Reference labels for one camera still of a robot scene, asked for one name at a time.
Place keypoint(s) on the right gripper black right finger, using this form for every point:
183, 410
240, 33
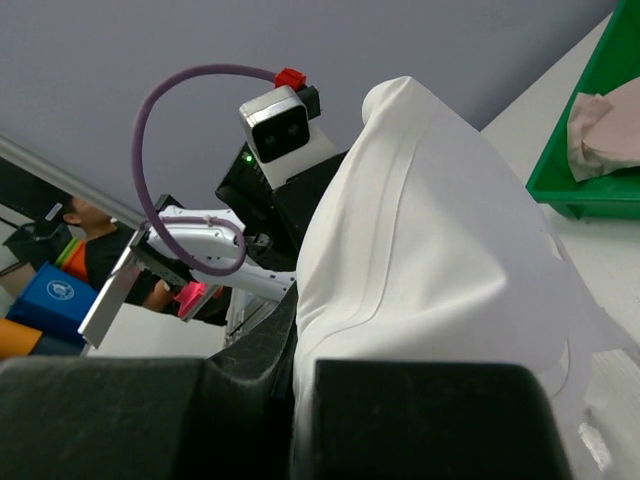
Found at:
392, 420

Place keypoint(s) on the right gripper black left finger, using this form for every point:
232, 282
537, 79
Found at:
82, 418

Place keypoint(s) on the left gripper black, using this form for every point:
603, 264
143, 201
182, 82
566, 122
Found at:
276, 220

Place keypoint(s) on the white bra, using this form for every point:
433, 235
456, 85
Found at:
427, 247

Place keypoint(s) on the white mesh laundry bag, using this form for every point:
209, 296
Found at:
599, 417

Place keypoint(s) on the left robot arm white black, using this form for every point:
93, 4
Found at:
213, 237

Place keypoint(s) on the beige pink bra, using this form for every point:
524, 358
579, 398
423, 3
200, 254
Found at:
603, 132

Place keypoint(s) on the blue bin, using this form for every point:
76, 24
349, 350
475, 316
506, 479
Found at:
55, 303

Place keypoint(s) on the person in black shirt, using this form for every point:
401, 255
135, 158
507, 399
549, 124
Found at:
105, 241

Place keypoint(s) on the green plastic tray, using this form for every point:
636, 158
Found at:
614, 62

